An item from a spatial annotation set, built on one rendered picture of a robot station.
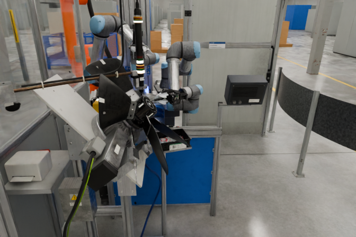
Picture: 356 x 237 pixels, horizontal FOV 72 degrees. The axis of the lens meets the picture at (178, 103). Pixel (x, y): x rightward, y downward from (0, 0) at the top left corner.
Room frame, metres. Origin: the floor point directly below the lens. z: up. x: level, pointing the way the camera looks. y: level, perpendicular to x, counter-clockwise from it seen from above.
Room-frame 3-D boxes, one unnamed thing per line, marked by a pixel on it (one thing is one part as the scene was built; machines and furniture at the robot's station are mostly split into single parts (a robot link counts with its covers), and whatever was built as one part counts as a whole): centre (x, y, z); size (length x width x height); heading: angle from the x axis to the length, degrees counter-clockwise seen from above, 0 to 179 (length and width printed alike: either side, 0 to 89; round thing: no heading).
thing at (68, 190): (1.04, 0.53, 0.73); 0.15 x 0.09 x 0.22; 93
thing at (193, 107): (1.55, -0.09, 1.08); 0.11 x 0.08 x 0.11; 97
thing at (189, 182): (1.64, 0.12, 0.45); 0.82 x 0.02 x 0.66; 93
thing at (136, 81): (1.27, 0.21, 1.33); 0.09 x 0.07 x 0.10; 128
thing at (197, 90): (1.56, -0.11, 1.17); 0.11 x 0.08 x 0.09; 130
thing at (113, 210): (1.13, 0.41, 0.56); 0.19 x 0.04 x 0.04; 93
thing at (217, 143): (1.66, -0.31, 0.39); 0.04 x 0.04 x 0.78; 3
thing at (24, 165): (1.06, 0.77, 0.92); 0.17 x 0.16 x 0.11; 93
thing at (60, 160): (1.13, 0.75, 0.85); 0.36 x 0.24 x 0.03; 3
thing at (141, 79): (1.28, 0.20, 1.49); 0.04 x 0.04 x 0.46
